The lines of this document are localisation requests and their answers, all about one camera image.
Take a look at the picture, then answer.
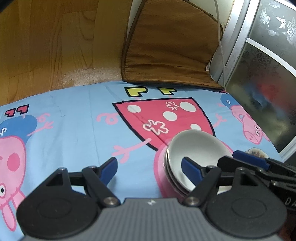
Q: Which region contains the white oval floral plate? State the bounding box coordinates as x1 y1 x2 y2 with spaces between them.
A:
166 130 232 192

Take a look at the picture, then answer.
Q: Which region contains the floral scalloped saucer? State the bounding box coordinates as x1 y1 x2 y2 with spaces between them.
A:
245 148 269 158

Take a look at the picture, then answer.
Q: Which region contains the small white floral dish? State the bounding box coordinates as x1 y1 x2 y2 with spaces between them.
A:
164 148 190 197

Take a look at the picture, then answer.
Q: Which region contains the blue Peppa Pig tablecloth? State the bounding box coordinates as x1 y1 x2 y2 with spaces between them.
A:
1 82 280 240

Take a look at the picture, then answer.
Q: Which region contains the frosted glass sliding door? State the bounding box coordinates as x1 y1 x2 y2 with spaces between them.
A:
209 1 295 161

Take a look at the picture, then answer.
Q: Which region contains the brown seat cushion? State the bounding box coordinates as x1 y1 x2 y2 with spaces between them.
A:
121 1 223 89

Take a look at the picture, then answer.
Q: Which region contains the white cable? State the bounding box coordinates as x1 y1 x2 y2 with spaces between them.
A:
214 0 227 91

